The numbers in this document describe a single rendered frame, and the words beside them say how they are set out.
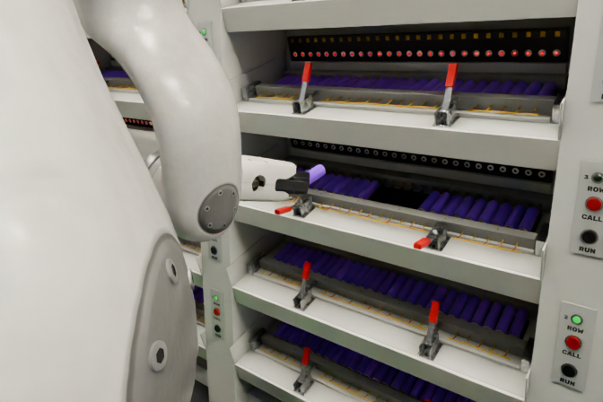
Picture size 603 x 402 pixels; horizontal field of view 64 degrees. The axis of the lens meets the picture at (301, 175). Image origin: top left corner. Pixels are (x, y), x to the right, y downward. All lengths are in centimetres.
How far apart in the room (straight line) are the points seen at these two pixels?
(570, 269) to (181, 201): 52
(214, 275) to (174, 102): 78
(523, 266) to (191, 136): 54
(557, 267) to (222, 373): 80
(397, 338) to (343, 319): 11
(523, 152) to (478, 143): 6
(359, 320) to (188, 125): 65
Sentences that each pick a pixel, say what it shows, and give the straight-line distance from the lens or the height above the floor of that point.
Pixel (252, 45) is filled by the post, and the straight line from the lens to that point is 105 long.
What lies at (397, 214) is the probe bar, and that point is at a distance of 85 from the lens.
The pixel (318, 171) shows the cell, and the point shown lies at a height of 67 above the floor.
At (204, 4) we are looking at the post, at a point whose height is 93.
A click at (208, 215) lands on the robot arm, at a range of 41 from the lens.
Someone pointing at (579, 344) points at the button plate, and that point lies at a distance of 77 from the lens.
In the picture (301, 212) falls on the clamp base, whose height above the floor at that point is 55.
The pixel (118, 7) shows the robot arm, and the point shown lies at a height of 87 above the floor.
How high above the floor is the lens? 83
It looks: 14 degrees down
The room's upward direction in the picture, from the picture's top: straight up
